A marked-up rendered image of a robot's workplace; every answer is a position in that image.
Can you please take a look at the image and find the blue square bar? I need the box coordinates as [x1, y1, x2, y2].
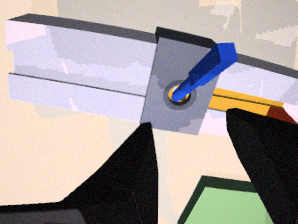
[172, 41, 238, 103]

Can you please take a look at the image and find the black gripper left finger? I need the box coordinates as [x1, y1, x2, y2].
[0, 121, 160, 224]

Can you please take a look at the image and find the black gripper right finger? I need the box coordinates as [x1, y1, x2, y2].
[226, 108, 298, 224]

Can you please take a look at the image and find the green rectangular tray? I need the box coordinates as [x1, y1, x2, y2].
[177, 176, 273, 224]

